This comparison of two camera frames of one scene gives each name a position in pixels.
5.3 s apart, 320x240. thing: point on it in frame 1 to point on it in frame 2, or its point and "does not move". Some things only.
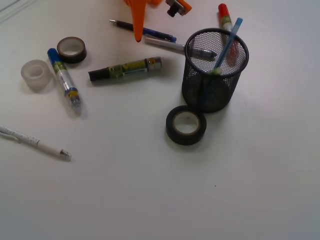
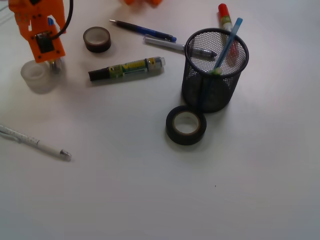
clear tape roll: x=37 y=75 does not move
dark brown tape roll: x=71 y=49 to x=97 y=39
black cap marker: x=120 y=70 does not move
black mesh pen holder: x=214 y=59 does not move
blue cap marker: x=71 y=93 to x=57 y=63
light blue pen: x=221 y=59 does not move
